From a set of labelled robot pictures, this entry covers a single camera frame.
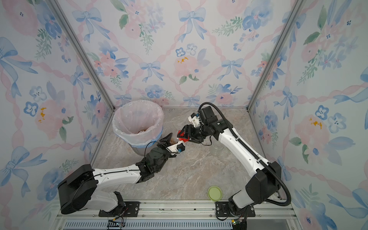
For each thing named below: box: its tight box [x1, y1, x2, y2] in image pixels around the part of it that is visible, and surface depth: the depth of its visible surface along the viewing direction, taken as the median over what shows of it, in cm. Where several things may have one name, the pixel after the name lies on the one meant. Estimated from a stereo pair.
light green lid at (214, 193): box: [207, 184, 223, 202], surface depth 80 cm
